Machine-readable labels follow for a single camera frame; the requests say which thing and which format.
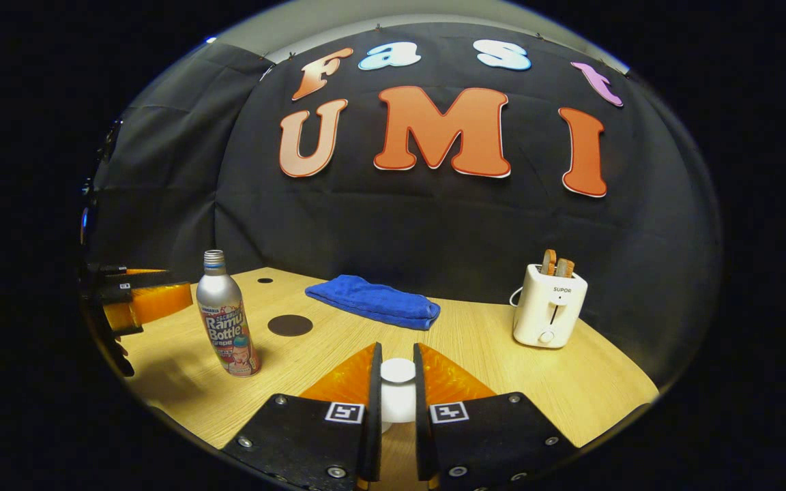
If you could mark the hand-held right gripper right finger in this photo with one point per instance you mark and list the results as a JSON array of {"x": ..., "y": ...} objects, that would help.
[{"x": 421, "y": 409}]

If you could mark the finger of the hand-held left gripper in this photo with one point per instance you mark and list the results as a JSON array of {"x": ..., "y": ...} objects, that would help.
[
  {"x": 134, "y": 277},
  {"x": 154, "y": 301}
]

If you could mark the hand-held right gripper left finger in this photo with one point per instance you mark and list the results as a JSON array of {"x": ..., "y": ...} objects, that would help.
[{"x": 374, "y": 409}]

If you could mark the silver water bottle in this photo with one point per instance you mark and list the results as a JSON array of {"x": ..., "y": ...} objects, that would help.
[{"x": 226, "y": 314}]

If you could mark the dark brown round coaster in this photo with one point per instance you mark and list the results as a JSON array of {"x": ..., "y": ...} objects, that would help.
[{"x": 290, "y": 325}]

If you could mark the blue folded towel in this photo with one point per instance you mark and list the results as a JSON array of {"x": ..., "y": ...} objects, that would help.
[{"x": 372, "y": 301}]

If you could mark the white toaster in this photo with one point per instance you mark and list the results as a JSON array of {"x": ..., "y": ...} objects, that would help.
[{"x": 548, "y": 314}]

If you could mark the brown toast slice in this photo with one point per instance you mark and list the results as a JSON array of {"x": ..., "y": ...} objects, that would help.
[
  {"x": 549, "y": 262},
  {"x": 565, "y": 268}
]

